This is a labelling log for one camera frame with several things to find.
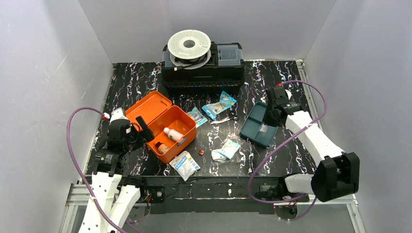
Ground brown medicine bottle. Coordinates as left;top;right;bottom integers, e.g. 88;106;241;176
155;142;170;155

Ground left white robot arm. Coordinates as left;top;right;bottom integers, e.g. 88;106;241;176
79;108;152;233

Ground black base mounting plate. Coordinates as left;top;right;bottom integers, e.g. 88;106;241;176
116;176;309;216

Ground black plastic toolbox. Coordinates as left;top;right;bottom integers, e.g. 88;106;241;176
160;42;245;96

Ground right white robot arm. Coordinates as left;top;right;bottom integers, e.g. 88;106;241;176
263;86;360;202

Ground white medicine bottle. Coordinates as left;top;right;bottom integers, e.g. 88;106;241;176
163;127;184;142

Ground teal divided tray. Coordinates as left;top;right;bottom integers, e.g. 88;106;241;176
240;102;279;148

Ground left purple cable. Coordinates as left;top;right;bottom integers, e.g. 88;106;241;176
66;107;142;233

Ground blue cotton swab packet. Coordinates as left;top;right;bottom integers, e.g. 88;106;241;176
202;91;237;120

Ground orange medicine box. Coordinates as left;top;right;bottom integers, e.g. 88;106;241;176
125;91;197;163

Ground small scissors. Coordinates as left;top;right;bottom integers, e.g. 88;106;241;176
210;111;239;125

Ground small teal packet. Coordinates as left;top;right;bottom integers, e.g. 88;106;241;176
187;107;207;128

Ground clear bag with teal packet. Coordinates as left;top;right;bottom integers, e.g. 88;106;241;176
211;134;243;164

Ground purple cable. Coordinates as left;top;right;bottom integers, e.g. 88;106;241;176
248;80;327;222
66;107;142;233

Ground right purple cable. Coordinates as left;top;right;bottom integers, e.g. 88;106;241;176
248;80;327;222

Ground white blue medicine sachet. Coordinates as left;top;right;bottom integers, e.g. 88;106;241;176
169;151;201;182

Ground white filament spool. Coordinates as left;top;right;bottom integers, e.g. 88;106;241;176
167;30;212;71

